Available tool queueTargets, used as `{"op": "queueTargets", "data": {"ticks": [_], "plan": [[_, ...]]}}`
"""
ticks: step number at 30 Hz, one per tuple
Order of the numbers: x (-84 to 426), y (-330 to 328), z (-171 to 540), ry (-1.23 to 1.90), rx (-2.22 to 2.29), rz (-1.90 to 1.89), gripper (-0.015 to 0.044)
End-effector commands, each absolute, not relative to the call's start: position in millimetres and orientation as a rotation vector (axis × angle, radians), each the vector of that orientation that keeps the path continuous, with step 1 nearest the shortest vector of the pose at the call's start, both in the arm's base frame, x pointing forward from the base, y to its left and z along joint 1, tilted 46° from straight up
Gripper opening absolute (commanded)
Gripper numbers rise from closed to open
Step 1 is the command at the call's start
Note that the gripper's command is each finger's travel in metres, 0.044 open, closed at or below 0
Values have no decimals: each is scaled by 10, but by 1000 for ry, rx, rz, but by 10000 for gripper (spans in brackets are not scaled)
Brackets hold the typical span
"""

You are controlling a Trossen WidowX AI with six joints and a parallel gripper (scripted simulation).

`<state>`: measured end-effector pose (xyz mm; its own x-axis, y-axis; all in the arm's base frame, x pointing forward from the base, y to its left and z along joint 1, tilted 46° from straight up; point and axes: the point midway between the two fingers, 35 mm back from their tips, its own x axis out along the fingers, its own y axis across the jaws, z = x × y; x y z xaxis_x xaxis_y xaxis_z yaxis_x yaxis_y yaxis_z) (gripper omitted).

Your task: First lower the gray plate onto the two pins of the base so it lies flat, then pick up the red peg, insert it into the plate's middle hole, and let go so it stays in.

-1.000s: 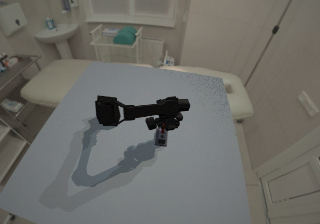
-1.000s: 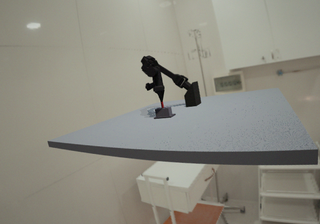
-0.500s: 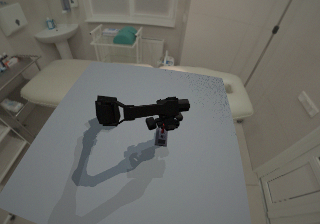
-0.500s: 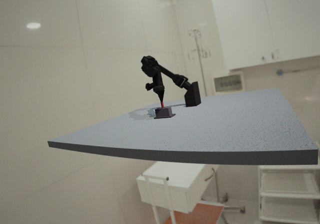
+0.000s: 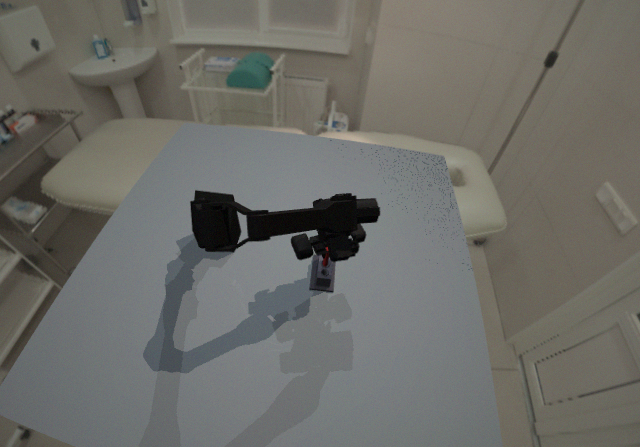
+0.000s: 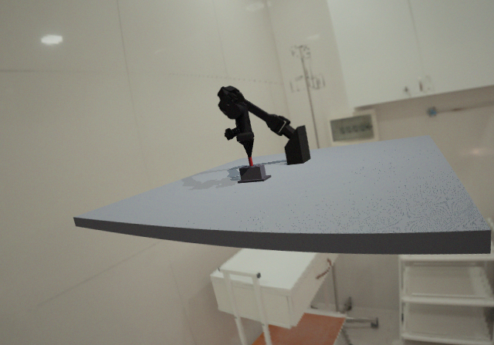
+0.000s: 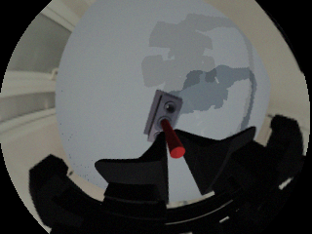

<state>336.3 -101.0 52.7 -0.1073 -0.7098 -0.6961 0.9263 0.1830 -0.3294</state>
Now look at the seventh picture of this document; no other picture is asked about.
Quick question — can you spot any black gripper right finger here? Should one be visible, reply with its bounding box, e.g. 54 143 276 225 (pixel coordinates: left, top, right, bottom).
175 126 256 196

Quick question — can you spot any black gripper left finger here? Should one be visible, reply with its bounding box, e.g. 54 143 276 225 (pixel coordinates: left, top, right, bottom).
95 132 169 206

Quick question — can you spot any red peg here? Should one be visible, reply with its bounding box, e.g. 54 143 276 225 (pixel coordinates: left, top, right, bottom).
161 120 186 159

